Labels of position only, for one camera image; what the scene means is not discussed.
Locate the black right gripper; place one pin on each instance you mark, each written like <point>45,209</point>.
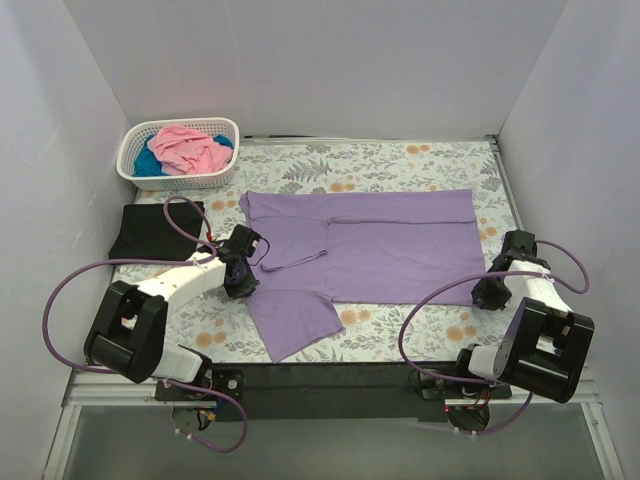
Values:
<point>489,295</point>

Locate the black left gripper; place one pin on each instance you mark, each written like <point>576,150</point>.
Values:
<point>248,286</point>

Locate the purple t-shirt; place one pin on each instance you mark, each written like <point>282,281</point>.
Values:
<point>355,248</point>

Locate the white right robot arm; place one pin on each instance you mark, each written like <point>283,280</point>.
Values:
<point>545,346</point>

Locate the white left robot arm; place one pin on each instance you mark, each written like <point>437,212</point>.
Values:
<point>128,335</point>

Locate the floral patterned tablecloth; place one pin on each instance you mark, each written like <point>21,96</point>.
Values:
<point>223,330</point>

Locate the folded black t-shirt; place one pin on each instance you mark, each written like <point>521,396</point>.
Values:
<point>146,234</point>

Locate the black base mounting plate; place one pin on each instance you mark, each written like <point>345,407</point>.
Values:
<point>302,391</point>

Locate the white plastic laundry basket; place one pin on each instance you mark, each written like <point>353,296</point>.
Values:
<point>133,142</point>

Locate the pink t-shirt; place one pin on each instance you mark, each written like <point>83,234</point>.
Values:
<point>186,151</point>

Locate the teal t-shirt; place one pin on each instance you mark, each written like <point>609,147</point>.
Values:
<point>147,165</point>

